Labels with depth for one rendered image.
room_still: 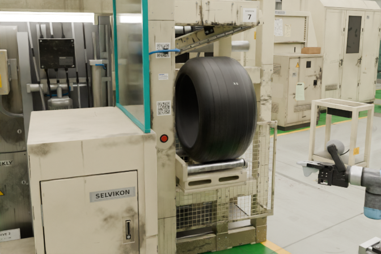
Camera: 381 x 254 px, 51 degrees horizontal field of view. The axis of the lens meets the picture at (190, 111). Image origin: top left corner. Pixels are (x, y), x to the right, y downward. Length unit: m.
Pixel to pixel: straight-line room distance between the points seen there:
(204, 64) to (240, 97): 0.24
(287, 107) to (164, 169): 4.80
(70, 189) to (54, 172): 0.08
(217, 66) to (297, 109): 4.97
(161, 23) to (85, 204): 1.00
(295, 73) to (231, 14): 4.44
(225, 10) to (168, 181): 1.03
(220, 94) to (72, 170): 0.89
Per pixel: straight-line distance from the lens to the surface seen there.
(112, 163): 1.33
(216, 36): 2.53
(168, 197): 2.18
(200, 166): 2.10
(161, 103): 2.03
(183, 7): 2.31
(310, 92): 7.14
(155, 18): 1.99
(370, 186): 1.69
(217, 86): 1.95
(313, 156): 5.16
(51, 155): 1.30
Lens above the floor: 1.59
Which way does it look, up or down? 11 degrees down
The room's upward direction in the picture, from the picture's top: straight up
